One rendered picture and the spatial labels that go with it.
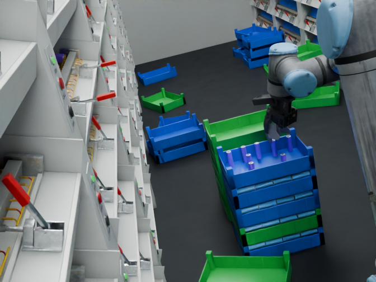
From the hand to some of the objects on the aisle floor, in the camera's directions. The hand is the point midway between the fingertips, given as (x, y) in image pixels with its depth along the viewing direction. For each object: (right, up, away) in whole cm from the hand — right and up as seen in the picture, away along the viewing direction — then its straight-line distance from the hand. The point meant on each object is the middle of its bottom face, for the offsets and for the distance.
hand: (273, 137), depth 181 cm
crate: (-11, -52, -10) cm, 54 cm away
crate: (+4, -39, +10) cm, 41 cm away
